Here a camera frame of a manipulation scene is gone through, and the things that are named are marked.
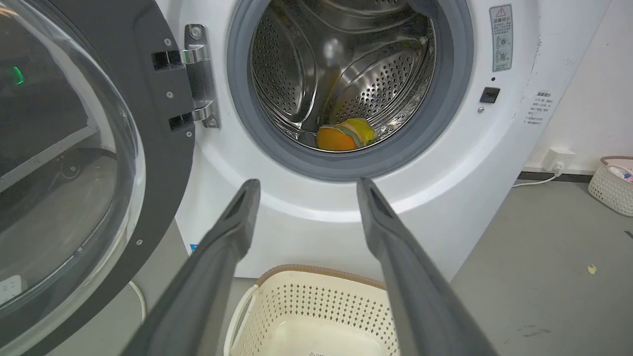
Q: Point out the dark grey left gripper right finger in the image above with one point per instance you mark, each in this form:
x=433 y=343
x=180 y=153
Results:
x=420 y=291

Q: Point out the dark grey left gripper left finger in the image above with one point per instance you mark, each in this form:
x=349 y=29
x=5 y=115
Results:
x=198 y=291

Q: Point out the cream perforated laundry basket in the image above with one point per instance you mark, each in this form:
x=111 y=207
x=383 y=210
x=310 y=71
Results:
x=316 y=316

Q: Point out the white front-load washing machine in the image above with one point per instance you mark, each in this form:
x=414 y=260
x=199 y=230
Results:
x=474 y=163

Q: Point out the orange yellow plush toy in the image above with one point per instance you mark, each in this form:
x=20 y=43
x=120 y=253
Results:
x=344 y=134

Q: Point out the white woven storage basket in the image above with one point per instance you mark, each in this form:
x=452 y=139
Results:
x=612 y=187

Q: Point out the dark grey washer door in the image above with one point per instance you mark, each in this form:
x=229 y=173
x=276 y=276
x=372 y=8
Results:
x=74 y=163

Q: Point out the black door latch socket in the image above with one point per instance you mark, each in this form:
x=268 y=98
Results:
x=489 y=95

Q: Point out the chrome door hinge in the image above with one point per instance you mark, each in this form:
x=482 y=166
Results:
x=200 y=74

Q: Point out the white label with text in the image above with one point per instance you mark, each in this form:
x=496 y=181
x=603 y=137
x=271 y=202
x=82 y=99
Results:
x=539 y=108

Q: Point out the grey warning sticker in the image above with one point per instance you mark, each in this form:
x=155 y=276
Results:
x=501 y=37

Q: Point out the white wall power socket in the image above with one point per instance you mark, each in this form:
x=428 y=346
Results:
x=559 y=159

